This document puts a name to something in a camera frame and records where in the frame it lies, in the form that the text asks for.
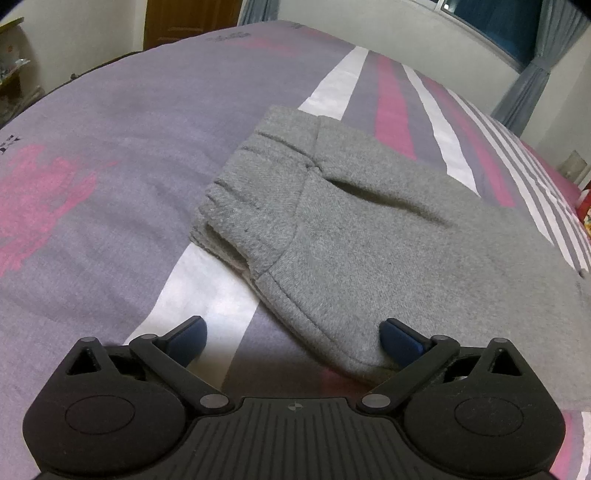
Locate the brown wooden door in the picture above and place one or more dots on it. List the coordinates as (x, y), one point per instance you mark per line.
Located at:
(168, 21)

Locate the translucent container near wall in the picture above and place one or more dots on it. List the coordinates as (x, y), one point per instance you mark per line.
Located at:
(574, 168)

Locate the grey left curtain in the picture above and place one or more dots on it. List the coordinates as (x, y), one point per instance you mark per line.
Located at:
(255, 11)

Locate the colourful patterned pillow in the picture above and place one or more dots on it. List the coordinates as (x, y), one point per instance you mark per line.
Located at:
(583, 210)

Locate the cluttered side shelf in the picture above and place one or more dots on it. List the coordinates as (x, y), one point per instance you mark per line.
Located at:
(17, 61)

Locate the striped purple pink bed sheet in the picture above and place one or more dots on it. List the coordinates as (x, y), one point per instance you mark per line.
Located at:
(100, 181)

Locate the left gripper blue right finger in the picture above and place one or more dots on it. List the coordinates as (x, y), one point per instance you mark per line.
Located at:
(420, 359)

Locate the grey sweatpants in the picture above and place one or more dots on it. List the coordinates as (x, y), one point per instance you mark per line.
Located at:
(337, 232)

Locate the aluminium framed window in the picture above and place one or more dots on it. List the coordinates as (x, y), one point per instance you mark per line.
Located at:
(508, 28)

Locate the grey curtain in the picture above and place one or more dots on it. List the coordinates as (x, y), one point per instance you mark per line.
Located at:
(561, 25)
(255, 11)

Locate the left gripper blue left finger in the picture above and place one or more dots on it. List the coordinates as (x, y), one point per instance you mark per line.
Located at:
(168, 356)

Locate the grey right curtain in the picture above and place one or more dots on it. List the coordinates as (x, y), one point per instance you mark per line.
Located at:
(561, 25)

